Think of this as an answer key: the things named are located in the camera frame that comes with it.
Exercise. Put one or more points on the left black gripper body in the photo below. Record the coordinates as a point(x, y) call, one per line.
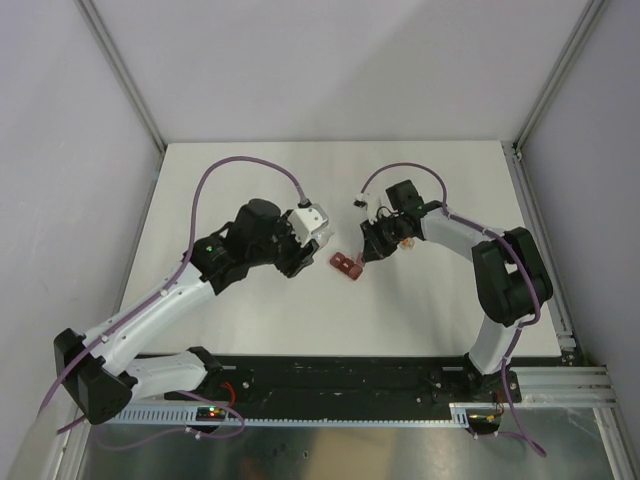
point(289, 255)

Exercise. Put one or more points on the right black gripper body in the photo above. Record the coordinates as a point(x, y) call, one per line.
point(386, 233)

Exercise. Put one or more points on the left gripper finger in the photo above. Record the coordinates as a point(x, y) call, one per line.
point(313, 240)
point(299, 261)

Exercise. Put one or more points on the red weekly pill organizer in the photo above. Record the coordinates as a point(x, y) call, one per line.
point(352, 267)

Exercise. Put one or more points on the clear pill bottle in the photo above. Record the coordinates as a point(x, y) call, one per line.
point(324, 236)

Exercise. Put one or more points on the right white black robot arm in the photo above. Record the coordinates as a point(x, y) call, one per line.
point(512, 282)

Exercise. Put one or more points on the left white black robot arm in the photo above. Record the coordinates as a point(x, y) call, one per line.
point(102, 369)

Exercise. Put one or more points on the shiny metal front plate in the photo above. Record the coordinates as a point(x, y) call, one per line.
point(571, 439)

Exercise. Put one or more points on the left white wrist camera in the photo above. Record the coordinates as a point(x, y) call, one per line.
point(306, 220)

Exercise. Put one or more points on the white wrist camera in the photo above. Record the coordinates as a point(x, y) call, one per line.
point(306, 220)
point(370, 204)

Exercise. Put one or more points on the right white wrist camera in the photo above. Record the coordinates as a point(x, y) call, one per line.
point(370, 204)

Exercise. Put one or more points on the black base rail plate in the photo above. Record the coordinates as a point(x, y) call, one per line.
point(349, 388)

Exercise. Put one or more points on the right aluminium frame post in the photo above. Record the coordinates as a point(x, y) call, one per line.
point(575, 43)

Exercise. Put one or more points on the aluminium frame post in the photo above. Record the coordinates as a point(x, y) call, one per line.
point(575, 43)
point(106, 44)

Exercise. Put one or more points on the left aluminium frame post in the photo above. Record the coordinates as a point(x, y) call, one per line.
point(106, 44)

